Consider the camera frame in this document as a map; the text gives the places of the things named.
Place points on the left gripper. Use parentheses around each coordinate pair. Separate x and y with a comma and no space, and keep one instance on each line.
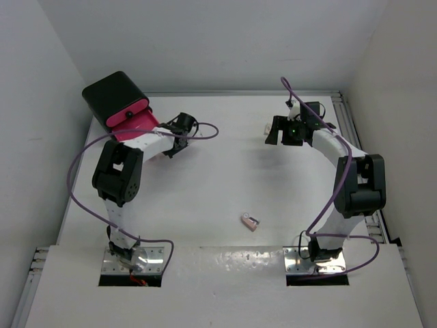
(170,152)

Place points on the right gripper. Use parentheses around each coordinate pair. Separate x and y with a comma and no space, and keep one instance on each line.
(280,123)

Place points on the white eraser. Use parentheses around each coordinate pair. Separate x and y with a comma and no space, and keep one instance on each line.
(267,129)

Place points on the pink eraser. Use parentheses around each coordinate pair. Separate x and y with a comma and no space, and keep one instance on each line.
(249,222)

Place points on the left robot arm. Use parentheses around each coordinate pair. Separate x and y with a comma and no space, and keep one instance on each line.
(118,175)

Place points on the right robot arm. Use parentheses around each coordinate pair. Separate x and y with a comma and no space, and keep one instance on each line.
(360,183)

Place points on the black drawer cabinet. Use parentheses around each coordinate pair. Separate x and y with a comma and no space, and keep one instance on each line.
(110,95)

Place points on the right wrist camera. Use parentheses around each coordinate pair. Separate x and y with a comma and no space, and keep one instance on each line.
(294,109)

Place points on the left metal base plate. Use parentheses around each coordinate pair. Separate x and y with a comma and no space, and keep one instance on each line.
(150,261)

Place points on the metal base plate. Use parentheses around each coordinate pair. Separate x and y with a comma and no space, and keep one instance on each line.
(299,264)
(150,261)

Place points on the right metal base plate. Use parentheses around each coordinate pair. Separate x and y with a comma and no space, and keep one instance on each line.
(299,264)

